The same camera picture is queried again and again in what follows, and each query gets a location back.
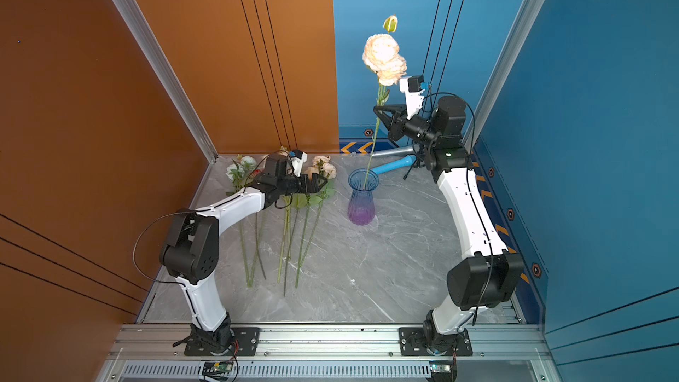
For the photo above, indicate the circuit board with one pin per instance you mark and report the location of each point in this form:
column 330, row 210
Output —
column 220, row 371
column 443, row 371

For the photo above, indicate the purple blue glass vase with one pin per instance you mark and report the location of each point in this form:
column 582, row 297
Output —
column 361, row 208

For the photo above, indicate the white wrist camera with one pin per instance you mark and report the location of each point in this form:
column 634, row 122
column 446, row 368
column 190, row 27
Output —
column 414, row 89
column 297, row 160

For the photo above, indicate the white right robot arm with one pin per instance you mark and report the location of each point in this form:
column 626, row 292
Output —
column 488, row 272

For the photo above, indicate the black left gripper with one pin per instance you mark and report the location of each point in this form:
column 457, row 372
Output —
column 313, row 188

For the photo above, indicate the pink flower stem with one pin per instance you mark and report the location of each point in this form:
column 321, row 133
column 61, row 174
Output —
column 313, row 206
column 382, row 56

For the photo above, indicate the peach flower bunch stem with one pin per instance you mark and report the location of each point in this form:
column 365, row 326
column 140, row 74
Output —
column 284, row 237

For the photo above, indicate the aluminium corner post left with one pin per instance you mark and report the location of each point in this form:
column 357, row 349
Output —
column 142, row 32

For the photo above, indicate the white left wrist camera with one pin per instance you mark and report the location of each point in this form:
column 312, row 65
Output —
column 297, row 160

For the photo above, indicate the white flower stem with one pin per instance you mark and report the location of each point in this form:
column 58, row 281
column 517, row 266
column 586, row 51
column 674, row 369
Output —
column 240, row 173

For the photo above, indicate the aluminium corner post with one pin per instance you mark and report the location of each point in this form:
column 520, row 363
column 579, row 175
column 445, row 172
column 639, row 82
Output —
column 525, row 18
column 142, row 32

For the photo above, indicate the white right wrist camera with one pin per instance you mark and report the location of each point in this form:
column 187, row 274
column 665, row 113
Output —
column 414, row 89

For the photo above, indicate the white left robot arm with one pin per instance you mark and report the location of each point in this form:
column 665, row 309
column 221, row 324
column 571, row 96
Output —
column 191, row 251

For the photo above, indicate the right circuit board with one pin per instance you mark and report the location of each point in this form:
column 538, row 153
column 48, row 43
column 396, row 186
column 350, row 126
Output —
column 443, row 371

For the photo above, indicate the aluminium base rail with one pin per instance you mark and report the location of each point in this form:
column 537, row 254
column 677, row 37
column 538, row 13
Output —
column 302, row 352

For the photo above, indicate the black tripod microphone stand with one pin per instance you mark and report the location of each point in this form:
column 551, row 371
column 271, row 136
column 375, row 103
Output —
column 416, row 162

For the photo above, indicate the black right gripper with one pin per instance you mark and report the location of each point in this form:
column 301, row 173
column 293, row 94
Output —
column 400, row 124

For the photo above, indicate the left circuit board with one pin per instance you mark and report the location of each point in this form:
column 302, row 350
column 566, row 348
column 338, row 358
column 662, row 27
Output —
column 220, row 371

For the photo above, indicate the aluminium corner post right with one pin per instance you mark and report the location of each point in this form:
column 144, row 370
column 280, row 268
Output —
column 525, row 18

